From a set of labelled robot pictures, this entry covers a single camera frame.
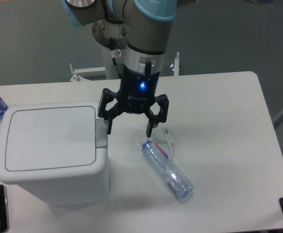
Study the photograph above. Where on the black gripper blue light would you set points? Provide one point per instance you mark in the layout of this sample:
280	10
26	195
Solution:
136	96

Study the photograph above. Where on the white plastic trash can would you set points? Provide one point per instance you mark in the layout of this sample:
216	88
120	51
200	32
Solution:
63	186

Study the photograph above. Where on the white trash can lid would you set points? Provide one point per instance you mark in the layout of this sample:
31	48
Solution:
49	138

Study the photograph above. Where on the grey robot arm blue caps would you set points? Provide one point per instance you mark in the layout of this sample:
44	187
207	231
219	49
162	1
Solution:
149	23

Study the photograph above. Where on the clear crumpled plastic wrapper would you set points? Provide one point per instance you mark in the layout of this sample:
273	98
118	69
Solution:
164	138

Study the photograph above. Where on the clear crushed plastic bottle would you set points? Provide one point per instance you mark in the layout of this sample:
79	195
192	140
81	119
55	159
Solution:
179	185

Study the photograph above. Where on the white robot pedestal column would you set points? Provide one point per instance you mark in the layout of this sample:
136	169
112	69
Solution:
109	65

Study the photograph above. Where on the white metal bracket frame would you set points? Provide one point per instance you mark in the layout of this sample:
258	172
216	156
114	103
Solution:
99	73

